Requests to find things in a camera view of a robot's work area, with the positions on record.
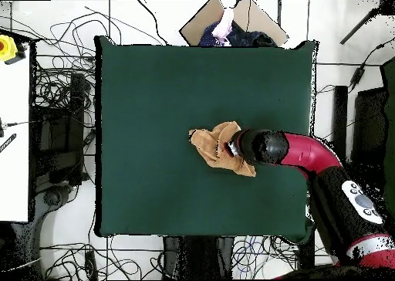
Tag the orange terry towel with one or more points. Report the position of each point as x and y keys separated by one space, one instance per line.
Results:
x=206 y=145

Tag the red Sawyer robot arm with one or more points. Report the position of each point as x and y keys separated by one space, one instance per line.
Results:
x=308 y=153

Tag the black flat panel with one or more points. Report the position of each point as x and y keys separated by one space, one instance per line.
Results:
x=368 y=126

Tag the dark green table cloth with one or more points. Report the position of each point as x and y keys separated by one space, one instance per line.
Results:
x=154 y=108

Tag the dark navy garment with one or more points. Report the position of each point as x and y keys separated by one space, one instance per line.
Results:
x=253 y=38

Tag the black upright bar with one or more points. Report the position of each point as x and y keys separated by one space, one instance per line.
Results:
x=339 y=123

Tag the blue dotted garment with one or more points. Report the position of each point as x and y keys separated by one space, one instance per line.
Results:
x=207 y=37

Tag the white pink garment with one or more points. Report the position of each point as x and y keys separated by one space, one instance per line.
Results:
x=224 y=24

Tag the cardboard box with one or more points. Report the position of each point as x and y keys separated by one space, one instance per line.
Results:
x=197 y=24

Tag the black table leg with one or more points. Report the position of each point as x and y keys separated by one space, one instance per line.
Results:
x=306 y=253

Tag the black equipment rack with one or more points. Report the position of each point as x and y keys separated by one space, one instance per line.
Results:
x=58 y=139

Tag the black rod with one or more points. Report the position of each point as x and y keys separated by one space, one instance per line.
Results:
x=358 y=26

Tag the black power strip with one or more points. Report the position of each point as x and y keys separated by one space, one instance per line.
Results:
x=91 y=265

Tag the white desk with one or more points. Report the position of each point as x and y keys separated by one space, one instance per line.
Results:
x=14 y=139

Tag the yellow emergency stop button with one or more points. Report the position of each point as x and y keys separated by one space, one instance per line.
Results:
x=6 y=48

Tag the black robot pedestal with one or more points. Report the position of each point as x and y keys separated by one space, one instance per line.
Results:
x=197 y=256

